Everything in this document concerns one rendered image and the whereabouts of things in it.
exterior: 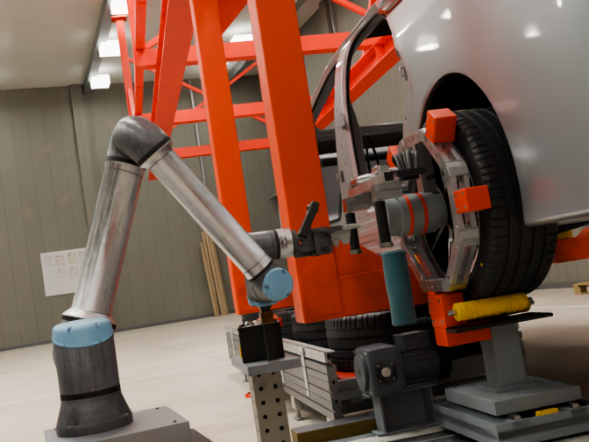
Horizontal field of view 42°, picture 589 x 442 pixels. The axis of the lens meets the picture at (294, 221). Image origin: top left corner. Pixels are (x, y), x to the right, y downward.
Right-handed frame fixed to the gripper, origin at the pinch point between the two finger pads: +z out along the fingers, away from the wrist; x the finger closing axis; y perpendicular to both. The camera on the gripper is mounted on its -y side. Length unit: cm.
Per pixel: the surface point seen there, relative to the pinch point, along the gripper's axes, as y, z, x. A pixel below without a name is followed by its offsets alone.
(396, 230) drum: 2.6, 18.2, -12.5
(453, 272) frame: 18.8, 30.1, 0.3
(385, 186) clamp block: -10.8, 11.4, 2.6
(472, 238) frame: 9.5, 34.1, 9.7
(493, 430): 68, 32, 5
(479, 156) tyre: -15.1, 39.1, 13.0
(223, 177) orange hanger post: -56, -3, -253
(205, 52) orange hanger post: -138, -3, -253
